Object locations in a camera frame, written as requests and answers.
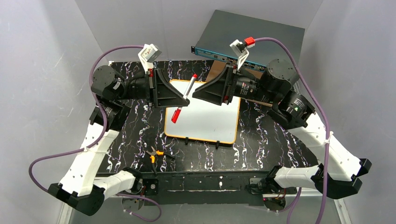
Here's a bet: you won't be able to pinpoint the red marker cap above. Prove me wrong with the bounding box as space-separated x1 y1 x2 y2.
171 107 182 124

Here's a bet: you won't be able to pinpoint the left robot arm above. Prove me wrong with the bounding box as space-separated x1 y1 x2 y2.
48 65 189 216

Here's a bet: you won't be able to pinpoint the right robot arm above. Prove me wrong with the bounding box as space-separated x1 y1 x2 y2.
192 59 372 199

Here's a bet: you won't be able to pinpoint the orange framed whiteboard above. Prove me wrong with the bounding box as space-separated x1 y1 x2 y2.
164 81 240 144

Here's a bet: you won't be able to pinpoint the wooden board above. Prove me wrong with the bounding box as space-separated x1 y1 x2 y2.
205 61 272 107

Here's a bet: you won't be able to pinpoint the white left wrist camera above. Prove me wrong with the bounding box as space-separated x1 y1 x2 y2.
138 44 162 72

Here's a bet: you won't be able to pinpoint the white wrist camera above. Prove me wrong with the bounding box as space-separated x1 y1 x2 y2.
229 37 255 71
138 44 162 72

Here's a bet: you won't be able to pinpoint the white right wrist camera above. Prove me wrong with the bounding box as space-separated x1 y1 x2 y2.
229 37 255 71

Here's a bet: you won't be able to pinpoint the grey network switch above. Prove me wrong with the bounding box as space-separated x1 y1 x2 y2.
191 10 305 71

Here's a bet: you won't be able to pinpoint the orange handled pliers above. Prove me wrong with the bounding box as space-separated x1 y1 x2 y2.
145 147 175 175

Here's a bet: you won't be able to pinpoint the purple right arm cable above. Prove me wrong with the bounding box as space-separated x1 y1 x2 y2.
254 37 331 224

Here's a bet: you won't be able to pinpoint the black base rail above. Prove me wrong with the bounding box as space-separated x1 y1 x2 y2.
111 170 295 207

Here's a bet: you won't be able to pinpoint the aluminium frame rail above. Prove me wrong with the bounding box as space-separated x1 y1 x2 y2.
57 185 352 224

